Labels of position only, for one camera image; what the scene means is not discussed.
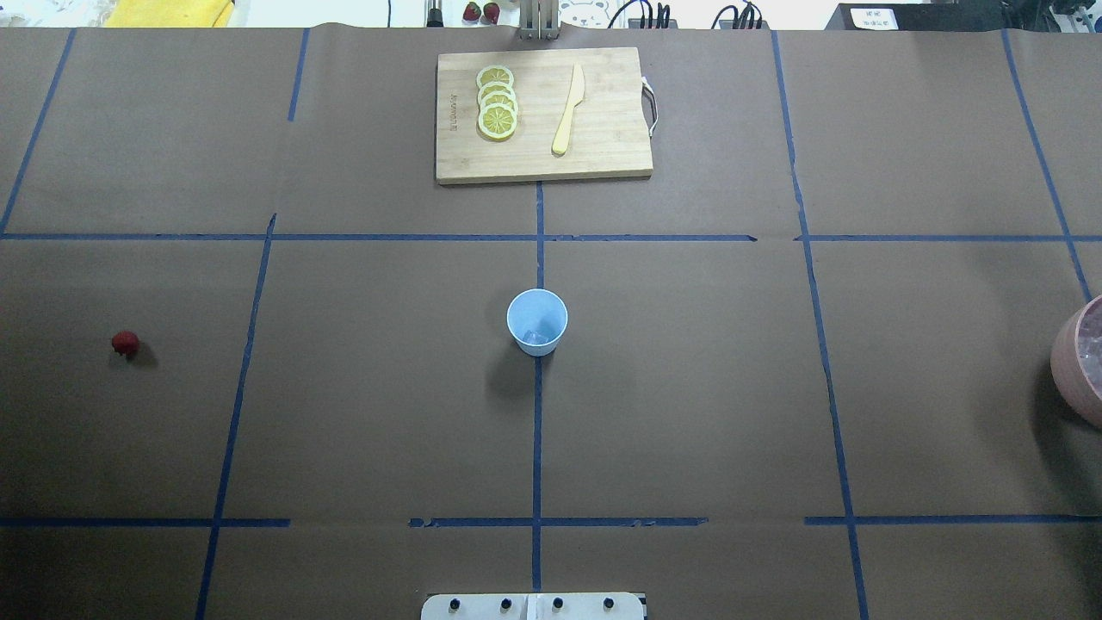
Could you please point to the ice cube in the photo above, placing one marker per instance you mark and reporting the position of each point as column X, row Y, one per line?
column 536, row 337

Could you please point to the light blue cup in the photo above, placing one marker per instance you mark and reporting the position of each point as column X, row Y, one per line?
column 537, row 308

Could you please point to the ice cubes in bowl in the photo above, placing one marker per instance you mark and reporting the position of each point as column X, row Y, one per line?
column 1095, row 344

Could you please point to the yellow plastic knife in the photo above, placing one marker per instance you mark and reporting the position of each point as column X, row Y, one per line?
column 574, row 98

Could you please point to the bamboo cutting board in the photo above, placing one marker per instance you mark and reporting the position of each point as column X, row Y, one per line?
column 610, row 138

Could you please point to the lemon slice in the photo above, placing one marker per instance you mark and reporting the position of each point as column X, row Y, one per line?
column 498, row 105
column 492, row 74
column 497, row 125
column 493, row 87

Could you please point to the white tray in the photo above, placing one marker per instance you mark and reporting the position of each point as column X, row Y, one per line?
column 585, row 14

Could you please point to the strawberry on side table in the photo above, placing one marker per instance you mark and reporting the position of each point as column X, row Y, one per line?
column 472, row 13

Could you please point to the black power strip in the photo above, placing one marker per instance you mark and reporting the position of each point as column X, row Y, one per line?
column 884, row 16

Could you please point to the red strawberry on table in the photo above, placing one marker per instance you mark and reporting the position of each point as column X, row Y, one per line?
column 126, row 344

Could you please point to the yellow cloth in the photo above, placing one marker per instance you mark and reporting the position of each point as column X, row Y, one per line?
column 171, row 14

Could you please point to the pink bowl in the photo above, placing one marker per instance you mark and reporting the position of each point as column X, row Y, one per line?
column 1074, row 369

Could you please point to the aluminium frame post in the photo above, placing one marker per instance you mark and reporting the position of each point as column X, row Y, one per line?
column 539, row 20

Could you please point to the white camera pole base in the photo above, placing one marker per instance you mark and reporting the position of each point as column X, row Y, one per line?
column 535, row 605

